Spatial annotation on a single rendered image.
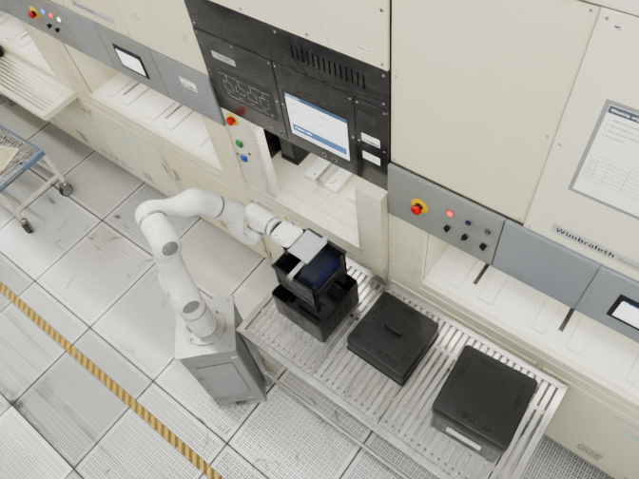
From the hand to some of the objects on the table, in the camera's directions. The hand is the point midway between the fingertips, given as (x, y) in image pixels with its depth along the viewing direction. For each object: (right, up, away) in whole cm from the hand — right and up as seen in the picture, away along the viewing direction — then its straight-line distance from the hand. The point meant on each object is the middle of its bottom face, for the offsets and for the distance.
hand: (306, 248), depth 212 cm
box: (+68, -66, +7) cm, 95 cm away
